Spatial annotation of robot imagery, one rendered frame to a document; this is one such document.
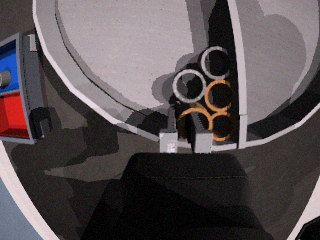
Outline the bronze bushing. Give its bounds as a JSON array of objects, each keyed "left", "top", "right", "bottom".
[
  {"left": 207, "top": 108, "right": 236, "bottom": 141},
  {"left": 202, "top": 78, "right": 235, "bottom": 112},
  {"left": 178, "top": 102, "right": 213, "bottom": 140}
]

